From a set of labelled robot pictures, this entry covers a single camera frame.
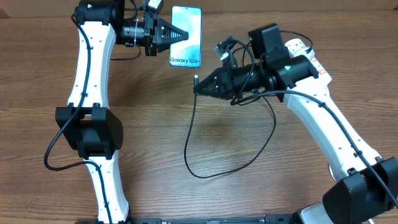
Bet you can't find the blue Samsung Galaxy smartphone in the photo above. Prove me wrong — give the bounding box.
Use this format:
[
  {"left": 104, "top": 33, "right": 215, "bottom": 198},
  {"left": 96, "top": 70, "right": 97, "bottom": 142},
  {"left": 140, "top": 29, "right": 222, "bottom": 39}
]
[{"left": 169, "top": 6, "right": 202, "bottom": 68}]

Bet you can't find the black USB charging cable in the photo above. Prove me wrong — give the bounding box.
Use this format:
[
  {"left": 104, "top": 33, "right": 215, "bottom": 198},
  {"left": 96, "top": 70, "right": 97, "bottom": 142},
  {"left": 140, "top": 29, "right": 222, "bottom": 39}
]
[{"left": 183, "top": 30, "right": 313, "bottom": 180}]

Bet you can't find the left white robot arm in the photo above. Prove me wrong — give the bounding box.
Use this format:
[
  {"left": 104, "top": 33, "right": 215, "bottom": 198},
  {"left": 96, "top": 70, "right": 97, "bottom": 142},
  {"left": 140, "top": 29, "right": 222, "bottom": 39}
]
[{"left": 49, "top": 0, "right": 189, "bottom": 223}]

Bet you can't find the white power strip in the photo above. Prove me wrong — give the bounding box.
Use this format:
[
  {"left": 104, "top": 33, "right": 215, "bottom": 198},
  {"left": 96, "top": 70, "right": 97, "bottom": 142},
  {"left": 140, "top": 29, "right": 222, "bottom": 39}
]
[{"left": 285, "top": 38, "right": 332, "bottom": 87}]

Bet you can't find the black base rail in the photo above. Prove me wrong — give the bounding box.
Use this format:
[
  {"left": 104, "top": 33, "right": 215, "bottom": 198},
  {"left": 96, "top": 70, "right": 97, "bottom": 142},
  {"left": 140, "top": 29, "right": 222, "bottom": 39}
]
[{"left": 74, "top": 213, "right": 352, "bottom": 224}]

